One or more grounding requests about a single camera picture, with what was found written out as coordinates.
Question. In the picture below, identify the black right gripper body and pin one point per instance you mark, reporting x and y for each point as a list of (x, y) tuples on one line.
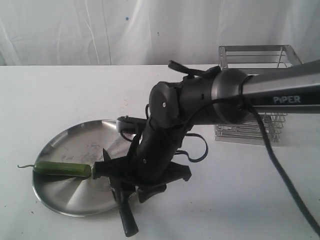
[(148, 164)]

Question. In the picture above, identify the black kitchen knife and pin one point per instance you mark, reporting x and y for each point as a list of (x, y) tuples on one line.
[(121, 193)]

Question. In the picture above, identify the green cucumber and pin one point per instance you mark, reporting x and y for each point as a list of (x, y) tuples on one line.
[(50, 168)]

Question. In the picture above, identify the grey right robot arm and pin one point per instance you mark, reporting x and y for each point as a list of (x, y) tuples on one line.
[(210, 97)]

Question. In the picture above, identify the round stainless steel plate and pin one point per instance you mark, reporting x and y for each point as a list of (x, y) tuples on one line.
[(62, 177)]

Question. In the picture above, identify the white backdrop curtain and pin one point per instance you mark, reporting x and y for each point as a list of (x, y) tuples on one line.
[(151, 32)]

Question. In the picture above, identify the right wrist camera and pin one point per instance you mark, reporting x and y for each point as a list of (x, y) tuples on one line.
[(130, 125)]

